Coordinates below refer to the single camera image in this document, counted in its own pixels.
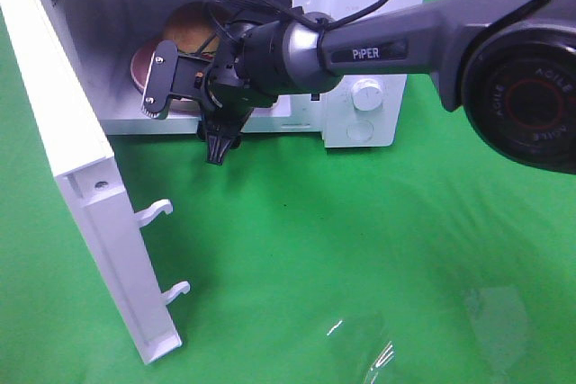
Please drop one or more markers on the white microwave knob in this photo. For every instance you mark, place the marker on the white microwave knob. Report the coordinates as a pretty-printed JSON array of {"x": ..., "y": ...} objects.
[{"x": 367, "y": 95}]

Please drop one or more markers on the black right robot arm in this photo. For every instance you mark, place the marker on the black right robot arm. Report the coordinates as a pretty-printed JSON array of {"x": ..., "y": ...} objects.
[{"x": 510, "y": 64}]

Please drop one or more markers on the round microwave door button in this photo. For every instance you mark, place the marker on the round microwave door button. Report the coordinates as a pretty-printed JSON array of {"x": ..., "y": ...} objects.
[{"x": 360, "y": 131}]

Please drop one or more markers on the pink plate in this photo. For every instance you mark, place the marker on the pink plate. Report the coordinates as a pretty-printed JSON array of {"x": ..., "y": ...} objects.
[{"x": 139, "y": 69}]

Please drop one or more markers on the green table mat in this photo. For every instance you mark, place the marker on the green table mat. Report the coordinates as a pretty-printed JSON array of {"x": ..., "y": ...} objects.
[{"x": 434, "y": 260}]

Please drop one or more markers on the burger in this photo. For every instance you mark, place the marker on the burger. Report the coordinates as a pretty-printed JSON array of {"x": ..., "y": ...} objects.
[{"x": 191, "y": 31}]

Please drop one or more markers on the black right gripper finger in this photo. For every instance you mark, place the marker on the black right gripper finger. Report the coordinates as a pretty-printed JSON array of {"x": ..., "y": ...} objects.
[
  {"x": 157, "y": 94},
  {"x": 221, "y": 131}
]

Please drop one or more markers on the white microwave door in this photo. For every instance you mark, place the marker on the white microwave door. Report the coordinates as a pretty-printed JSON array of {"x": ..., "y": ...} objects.
[{"x": 82, "y": 162}]

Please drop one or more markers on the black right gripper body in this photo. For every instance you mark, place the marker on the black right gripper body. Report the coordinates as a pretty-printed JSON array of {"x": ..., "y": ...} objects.
[{"x": 226, "y": 85}]

